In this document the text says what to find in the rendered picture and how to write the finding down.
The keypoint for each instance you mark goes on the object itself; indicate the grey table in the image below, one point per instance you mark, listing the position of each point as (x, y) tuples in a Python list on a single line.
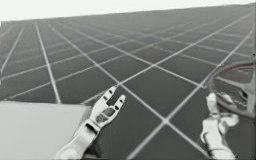
[(33, 130)]

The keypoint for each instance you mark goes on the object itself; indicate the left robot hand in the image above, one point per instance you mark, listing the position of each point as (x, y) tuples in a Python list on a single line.
[(105, 111)]

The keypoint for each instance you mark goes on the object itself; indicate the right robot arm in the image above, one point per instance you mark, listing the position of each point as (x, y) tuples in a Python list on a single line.
[(219, 147)]

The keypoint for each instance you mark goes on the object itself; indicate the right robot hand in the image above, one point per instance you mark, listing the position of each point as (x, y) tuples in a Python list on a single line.
[(216, 121)]

